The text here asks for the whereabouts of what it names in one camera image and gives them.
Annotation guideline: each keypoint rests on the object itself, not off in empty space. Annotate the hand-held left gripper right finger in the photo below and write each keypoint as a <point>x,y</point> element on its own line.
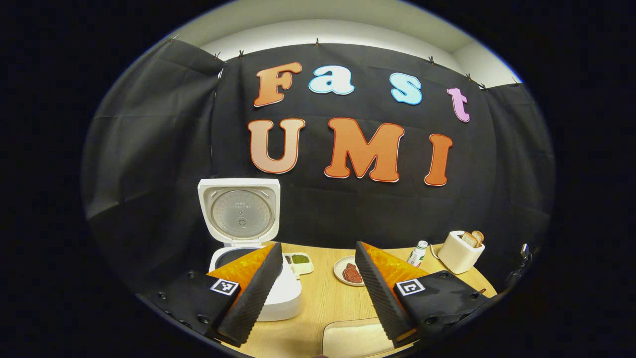
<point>380,303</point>

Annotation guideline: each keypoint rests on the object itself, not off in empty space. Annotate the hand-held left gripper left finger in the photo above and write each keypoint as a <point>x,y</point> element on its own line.
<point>258,298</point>

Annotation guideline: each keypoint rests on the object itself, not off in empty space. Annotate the white rice cooker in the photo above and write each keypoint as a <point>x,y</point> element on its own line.
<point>241,214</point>

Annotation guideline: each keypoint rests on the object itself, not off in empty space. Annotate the red meat piece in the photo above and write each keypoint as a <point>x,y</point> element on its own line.
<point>352,273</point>

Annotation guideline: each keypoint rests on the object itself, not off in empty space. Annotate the toast bread slice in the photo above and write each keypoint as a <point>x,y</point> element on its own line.
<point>479,235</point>
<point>469,240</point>

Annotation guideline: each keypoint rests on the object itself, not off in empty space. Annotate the white round plate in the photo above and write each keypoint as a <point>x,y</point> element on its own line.
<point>340,268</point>

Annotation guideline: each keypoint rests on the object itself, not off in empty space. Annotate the white bottle with green label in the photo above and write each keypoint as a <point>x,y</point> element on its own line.
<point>417,253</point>

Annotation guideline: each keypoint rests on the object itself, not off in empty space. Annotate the white toaster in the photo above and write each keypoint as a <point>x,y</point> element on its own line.
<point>457,258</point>

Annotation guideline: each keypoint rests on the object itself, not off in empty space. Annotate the black backdrop cloth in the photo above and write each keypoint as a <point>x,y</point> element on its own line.
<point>149,149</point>

